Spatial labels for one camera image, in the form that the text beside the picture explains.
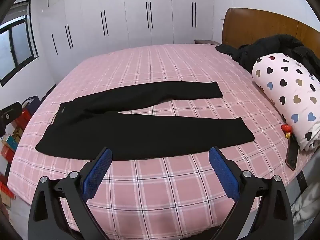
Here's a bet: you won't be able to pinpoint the bed with pink plaid sheet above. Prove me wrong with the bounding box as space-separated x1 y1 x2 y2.
7 44 315 240

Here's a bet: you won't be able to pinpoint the grey cloth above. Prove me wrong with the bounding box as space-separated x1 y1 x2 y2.
291 185 317 233

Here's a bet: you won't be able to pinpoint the dark flat case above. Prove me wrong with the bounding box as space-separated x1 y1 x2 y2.
286 135 300 171

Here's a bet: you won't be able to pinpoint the white wardrobe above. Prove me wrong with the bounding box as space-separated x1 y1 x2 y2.
37 0 215 63

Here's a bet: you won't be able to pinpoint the blue paper bag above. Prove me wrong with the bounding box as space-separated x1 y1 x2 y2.
22 95 40 114

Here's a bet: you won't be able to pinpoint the black-framed window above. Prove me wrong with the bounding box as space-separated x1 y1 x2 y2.
0 1 39 87

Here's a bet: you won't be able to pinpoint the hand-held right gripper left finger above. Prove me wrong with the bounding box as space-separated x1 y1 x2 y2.
27 147 113 240

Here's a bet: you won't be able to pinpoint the small red toy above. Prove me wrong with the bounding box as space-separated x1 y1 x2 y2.
280 124 292 138

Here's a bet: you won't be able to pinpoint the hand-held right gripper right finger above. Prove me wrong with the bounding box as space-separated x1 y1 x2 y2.
209 146 294 240

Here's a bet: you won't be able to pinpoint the brown nightstand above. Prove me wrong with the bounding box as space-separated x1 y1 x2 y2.
194 39 220 46

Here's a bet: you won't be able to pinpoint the wooden headboard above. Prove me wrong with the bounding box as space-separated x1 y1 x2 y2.
222 7 320 53

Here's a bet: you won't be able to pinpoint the pile of cardboard boxes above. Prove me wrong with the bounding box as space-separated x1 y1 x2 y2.
0 109 33 208

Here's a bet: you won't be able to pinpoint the black pants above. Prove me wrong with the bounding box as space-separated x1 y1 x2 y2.
35 81 255 161

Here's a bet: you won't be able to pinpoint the heart-patterned white pillow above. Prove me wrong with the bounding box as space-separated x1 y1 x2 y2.
251 52 320 152

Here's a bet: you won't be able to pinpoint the black speaker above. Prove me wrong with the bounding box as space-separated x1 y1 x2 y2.
0 102 23 130

